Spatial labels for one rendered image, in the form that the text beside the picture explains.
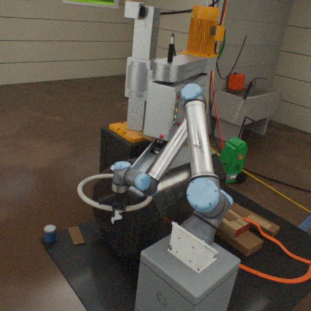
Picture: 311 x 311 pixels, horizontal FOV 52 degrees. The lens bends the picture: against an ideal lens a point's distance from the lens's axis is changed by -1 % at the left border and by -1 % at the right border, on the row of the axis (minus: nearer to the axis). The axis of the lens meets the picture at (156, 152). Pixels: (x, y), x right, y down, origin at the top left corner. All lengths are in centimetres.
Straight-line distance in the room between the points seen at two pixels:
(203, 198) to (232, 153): 277
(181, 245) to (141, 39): 219
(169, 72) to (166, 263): 128
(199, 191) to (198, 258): 37
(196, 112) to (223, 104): 388
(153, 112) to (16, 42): 634
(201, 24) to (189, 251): 191
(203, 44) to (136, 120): 112
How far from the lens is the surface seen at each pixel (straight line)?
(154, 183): 185
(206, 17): 293
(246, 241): 333
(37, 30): 866
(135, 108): 349
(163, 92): 238
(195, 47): 296
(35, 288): 283
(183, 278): 172
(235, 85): 590
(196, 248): 170
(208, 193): 152
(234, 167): 435
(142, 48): 335
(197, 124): 173
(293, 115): 753
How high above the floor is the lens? 206
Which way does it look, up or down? 24 degrees down
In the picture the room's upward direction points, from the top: 7 degrees clockwise
